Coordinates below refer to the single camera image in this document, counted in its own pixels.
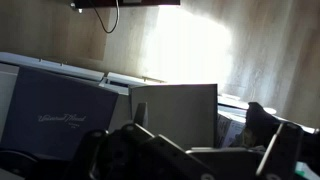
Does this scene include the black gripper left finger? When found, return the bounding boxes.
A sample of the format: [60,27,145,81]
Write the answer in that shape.
[66,102,155,180]

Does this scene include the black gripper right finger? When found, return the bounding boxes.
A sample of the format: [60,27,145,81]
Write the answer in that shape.
[245,101,305,180]

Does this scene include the grey box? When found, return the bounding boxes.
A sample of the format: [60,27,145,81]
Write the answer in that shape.
[129,83,220,150]

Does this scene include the navy Universal Thread box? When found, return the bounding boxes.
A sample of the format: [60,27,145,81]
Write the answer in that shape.
[0,65,120,162]

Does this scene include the printed white cardboard box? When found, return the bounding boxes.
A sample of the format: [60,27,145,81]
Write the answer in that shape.
[217,111,247,148]

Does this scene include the thin black cable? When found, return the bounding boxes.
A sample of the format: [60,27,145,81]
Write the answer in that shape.
[89,0,120,35]

